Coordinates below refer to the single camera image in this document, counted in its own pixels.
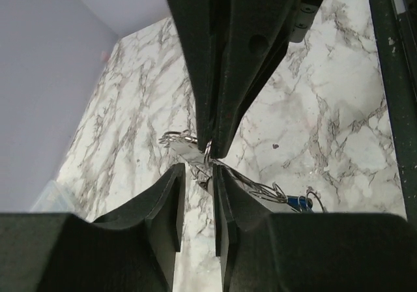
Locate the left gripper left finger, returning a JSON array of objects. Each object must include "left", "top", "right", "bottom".
[{"left": 1, "top": 163, "right": 186, "bottom": 291}]

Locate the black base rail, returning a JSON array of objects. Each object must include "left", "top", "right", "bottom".
[{"left": 369, "top": 0, "right": 416, "bottom": 225}]

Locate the clear plastic organizer box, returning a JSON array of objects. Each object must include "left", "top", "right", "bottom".
[{"left": 31, "top": 180, "right": 79, "bottom": 213}]

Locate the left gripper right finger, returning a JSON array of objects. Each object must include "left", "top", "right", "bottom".
[{"left": 213, "top": 166, "right": 416, "bottom": 291}]

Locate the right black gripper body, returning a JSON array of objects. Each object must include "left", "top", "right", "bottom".
[{"left": 290, "top": 0, "right": 323, "bottom": 43}]

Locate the metal split ring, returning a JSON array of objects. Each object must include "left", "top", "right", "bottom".
[{"left": 203, "top": 140, "right": 214, "bottom": 166}]

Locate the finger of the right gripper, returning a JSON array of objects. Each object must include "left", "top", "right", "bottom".
[
  {"left": 166, "top": 0, "right": 235, "bottom": 151},
  {"left": 213, "top": 0, "right": 301, "bottom": 158}
]

